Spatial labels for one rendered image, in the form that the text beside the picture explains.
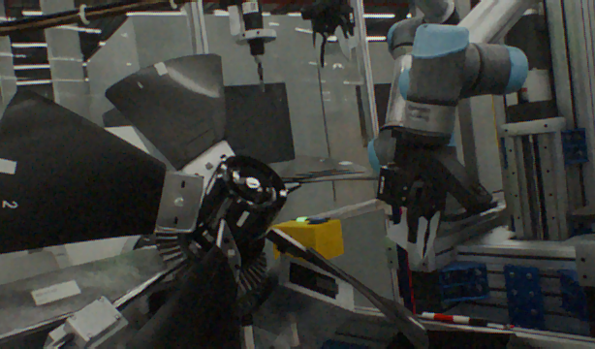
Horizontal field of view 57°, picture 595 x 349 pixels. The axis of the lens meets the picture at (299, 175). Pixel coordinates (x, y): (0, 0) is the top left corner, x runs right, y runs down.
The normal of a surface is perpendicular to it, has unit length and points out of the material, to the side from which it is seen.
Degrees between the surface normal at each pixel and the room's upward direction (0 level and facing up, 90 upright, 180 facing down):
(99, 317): 50
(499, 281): 90
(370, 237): 90
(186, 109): 57
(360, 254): 90
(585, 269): 90
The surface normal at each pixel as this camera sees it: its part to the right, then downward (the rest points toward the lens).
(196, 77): -0.03, -0.59
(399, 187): -0.69, 0.12
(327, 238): 0.72, -0.06
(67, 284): 0.46, -0.68
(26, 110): 0.42, -0.35
